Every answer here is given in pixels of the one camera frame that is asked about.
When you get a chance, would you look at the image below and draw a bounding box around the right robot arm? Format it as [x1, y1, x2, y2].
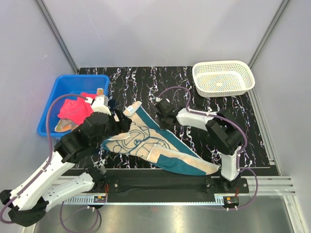
[155, 98, 247, 193]

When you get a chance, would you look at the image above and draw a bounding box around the white perforated basket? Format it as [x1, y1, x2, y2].
[192, 60, 255, 98]

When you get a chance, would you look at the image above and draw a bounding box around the orange patterned towel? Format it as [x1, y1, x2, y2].
[54, 119, 78, 133]

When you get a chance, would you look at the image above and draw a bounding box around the aluminium rail profile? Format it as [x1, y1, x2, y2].
[240, 176, 297, 196]

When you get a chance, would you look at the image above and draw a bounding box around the white cable duct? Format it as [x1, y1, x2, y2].
[64, 194, 224, 205]

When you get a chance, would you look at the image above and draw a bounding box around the right aluminium frame post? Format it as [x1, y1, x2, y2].
[248, 0, 291, 69]

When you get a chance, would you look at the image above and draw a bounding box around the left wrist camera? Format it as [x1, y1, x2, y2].
[85, 95, 111, 116]

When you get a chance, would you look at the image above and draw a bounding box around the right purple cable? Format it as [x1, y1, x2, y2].
[157, 86, 258, 211]

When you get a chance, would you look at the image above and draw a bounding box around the pink towel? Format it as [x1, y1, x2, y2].
[57, 98, 93, 125]

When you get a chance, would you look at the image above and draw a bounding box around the aluminium frame post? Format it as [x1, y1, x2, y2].
[248, 0, 291, 69]
[34, 0, 80, 74]

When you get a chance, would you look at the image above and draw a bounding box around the left aluminium frame post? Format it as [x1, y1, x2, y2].
[34, 0, 80, 74]

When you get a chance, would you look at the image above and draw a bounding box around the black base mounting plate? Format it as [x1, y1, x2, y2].
[90, 169, 249, 197]

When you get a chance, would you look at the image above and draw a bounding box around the purple cable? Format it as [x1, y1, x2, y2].
[0, 94, 102, 233]
[157, 86, 258, 211]

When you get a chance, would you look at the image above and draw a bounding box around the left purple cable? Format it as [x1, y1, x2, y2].
[0, 94, 102, 233]

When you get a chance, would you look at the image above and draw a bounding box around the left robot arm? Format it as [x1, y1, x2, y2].
[0, 110, 132, 227]

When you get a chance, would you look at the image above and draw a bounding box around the teal beige Doraemon towel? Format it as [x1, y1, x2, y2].
[102, 101, 219, 176]

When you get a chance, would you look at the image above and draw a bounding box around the blue plastic bin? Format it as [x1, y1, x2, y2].
[36, 74, 110, 140]

